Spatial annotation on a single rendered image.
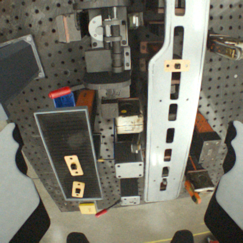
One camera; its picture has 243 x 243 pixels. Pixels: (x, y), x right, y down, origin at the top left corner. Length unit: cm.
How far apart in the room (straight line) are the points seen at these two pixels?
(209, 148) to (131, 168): 33
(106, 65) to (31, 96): 68
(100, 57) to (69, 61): 51
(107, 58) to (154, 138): 41
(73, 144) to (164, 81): 34
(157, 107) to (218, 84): 50
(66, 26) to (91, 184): 48
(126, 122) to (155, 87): 15
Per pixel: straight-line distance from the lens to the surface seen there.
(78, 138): 53
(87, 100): 84
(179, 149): 80
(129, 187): 93
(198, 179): 99
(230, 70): 108
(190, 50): 63
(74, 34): 51
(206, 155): 84
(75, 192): 68
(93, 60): 43
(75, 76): 94
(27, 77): 83
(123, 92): 54
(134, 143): 62
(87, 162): 58
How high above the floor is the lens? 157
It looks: 57 degrees down
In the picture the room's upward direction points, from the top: 177 degrees clockwise
